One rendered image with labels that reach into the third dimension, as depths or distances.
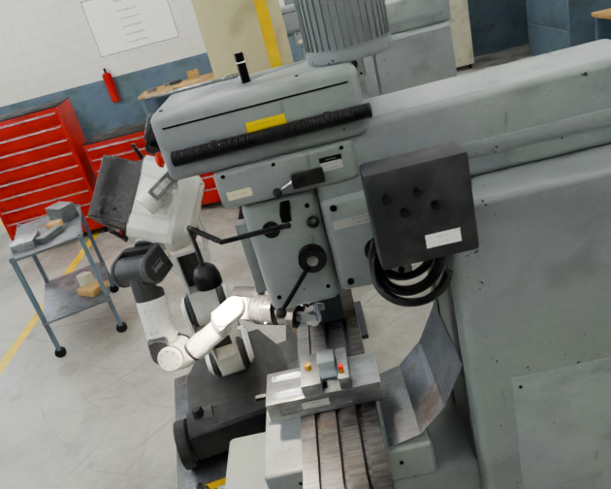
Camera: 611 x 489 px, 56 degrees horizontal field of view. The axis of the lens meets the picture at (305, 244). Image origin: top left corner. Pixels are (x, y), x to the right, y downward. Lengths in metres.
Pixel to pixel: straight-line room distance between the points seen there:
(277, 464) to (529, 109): 1.19
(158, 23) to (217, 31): 7.50
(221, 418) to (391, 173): 1.56
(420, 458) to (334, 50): 1.15
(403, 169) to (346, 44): 0.35
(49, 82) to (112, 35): 1.42
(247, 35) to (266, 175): 1.85
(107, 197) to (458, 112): 1.05
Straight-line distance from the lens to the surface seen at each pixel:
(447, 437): 1.95
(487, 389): 1.60
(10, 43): 11.42
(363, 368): 1.81
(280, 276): 1.47
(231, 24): 3.14
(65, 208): 4.70
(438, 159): 1.11
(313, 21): 1.34
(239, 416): 2.41
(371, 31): 1.33
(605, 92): 1.49
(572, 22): 8.55
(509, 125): 1.42
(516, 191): 1.35
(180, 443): 2.45
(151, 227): 1.79
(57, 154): 6.67
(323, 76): 1.29
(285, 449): 1.86
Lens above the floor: 2.10
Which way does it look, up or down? 25 degrees down
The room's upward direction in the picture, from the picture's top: 15 degrees counter-clockwise
